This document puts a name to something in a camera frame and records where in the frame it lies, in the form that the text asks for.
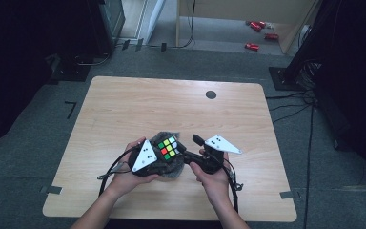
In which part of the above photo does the grey fuzzy cloth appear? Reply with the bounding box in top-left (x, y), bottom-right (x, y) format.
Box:
top-left (136, 131), bottom-right (186, 179)

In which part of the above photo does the black hanging cable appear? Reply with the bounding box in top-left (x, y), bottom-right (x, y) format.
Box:
top-left (158, 0), bottom-right (197, 50)

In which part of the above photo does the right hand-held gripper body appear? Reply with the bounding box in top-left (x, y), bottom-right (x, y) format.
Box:
top-left (192, 135), bottom-right (243, 175)

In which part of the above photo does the left hand-held gripper cable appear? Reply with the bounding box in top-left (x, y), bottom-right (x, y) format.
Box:
top-left (96, 148), bottom-right (137, 198)

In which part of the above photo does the white wall socket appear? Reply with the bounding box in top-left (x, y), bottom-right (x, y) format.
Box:
top-left (298, 24), bottom-right (311, 42)

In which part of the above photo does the black tape corner mark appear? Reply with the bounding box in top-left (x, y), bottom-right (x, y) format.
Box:
top-left (64, 100), bottom-right (77, 120)

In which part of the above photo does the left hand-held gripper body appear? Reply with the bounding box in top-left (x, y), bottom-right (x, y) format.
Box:
top-left (128, 138), bottom-right (160, 178)

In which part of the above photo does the black stand pole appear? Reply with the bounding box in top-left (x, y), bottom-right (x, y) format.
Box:
top-left (284, 0), bottom-right (335, 84)

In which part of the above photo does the black stand base plate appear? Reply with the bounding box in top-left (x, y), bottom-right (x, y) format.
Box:
top-left (268, 66), bottom-right (304, 92)
top-left (48, 54), bottom-right (92, 84)

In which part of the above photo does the long black floor cable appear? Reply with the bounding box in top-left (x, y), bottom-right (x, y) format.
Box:
top-left (302, 101), bottom-right (315, 229)

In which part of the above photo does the tangled cable bundle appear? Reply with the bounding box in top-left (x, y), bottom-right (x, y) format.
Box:
top-left (298, 60), bottom-right (322, 92)

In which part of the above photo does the right hand-held gripper cable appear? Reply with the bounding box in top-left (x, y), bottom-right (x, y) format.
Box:
top-left (222, 159), bottom-right (244, 214)

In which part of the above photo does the person's left hand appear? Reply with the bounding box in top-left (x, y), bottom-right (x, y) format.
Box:
top-left (106, 136), bottom-right (160, 196)

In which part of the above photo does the hand-held gripper cable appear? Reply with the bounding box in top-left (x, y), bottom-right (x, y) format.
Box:
top-left (222, 159), bottom-right (244, 214)
top-left (96, 148), bottom-right (137, 198)

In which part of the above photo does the dark cabinet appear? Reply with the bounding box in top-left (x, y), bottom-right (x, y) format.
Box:
top-left (87, 0), bottom-right (127, 56)

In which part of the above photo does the black curtain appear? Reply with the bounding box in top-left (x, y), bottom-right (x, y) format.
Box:
top-left (314, 0), bottom-right (366, 179)
top-left (0, 0), bottom-right (93, 151)

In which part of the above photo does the multicoloured puzzle cube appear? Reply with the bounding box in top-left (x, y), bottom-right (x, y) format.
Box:
top-left (156, 135), bottom-right (181, 163)

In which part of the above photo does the white board panel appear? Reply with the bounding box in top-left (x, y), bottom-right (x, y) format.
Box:
top-left (146, 0), bottom-right (167, 46)

